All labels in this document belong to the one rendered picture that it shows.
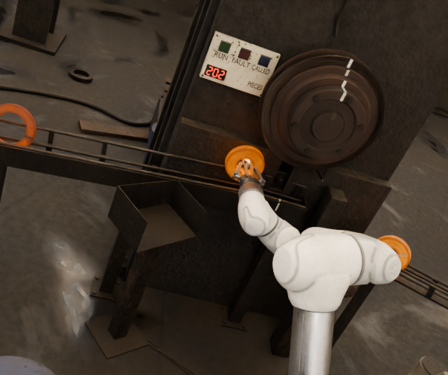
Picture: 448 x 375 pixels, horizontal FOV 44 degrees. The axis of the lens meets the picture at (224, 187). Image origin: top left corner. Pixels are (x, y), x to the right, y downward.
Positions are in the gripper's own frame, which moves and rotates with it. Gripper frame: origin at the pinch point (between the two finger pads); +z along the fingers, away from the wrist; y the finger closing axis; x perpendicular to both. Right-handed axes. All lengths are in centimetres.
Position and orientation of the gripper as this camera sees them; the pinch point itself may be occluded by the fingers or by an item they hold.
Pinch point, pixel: (246, 161)
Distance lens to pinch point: 217.0
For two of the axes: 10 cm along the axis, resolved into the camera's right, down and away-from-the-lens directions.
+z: -0.4, -5.8, 8.1
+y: 9.3, 2.7, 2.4
